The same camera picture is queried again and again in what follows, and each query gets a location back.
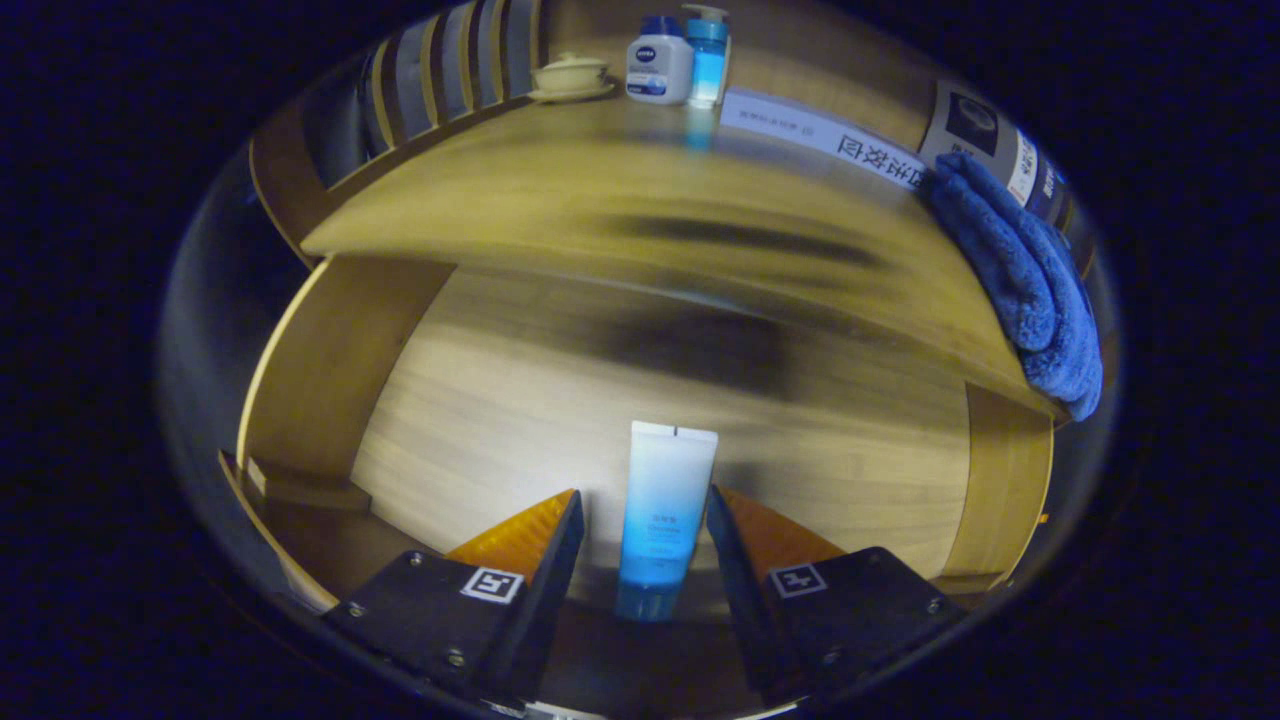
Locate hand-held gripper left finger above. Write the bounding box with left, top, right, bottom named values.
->
left=322, top=488, right=586, bottom=701

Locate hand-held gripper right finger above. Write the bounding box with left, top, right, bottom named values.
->
left=705, top=485, right=969, bottom=706

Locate blue white tube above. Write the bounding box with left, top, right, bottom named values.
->
left=614, top=420, right=720, bottom=623

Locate wooden drawer with black knob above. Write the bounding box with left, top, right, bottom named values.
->
left=218, top=253, right=1056, bottom=716

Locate wooden countertop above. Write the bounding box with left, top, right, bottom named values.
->
left=300, top=95, right=1061, bottom=416

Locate wooden cabinet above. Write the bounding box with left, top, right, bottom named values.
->
left=248, top=0, right=1111, bottom=421

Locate blue towel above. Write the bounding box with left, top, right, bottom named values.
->
left=925, top=152, right=1104, bottom=422

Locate black backdrop cloth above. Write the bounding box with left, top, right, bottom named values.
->
left=158, top=130, right=331, bottom=561

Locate flat grey book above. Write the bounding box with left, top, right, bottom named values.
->
left=718, top=87, right=931, bottom=191

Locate standing dark blue book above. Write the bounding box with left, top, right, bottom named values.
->
left=1025, top=160, right=1076, bottom=226

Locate beige lidded teacup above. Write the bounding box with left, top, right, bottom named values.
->
left=527, top=52, right=617, bottom=103

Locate standing grey white book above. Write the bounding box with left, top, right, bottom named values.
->
left=918, top=80, right=1041, bottom=206

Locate blue pump bottle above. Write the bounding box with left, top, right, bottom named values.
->
left=682, top=3, right=732, bottom=109

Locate white bottle with blue cap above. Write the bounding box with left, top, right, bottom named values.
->
left=626, top=15, right=694, bottom=106

